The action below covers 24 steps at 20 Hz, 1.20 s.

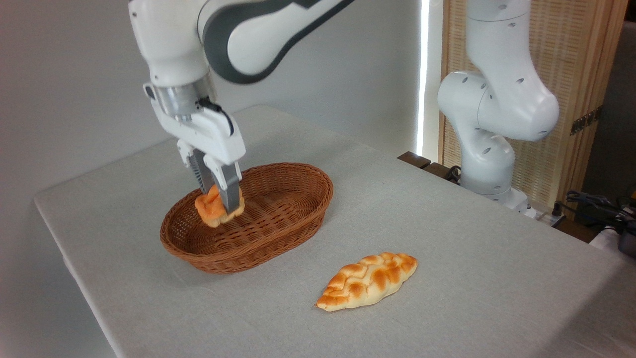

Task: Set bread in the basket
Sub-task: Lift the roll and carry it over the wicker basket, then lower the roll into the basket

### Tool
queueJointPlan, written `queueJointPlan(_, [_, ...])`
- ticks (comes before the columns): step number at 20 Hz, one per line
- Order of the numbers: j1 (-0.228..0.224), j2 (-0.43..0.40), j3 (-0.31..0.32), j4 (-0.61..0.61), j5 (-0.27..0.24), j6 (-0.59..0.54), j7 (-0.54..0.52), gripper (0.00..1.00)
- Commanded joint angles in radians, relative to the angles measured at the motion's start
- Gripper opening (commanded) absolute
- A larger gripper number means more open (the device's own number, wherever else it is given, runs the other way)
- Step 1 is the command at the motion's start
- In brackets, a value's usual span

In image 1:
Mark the wooden bamboo folding screen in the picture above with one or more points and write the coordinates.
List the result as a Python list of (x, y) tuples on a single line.
[(576, 59)]

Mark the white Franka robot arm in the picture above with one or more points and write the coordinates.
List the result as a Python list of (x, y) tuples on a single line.
[(169, 40)]

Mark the brown oval wicker basket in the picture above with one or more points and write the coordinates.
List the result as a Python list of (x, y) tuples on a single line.
[(268, 223)]

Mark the dark brown wooden base board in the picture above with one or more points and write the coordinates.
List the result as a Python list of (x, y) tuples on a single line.
[(422, 164)]

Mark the round golden bread roll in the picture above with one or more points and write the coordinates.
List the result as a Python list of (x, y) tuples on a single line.
[(211, 211)]

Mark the long braided bread loaf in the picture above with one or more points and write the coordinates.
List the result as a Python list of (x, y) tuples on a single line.
[(365, 281)]

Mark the grey tablecloth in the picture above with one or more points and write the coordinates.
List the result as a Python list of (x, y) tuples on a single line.
[(447, 278)]

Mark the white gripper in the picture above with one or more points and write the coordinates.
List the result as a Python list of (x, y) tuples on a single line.
[(208, 136)]

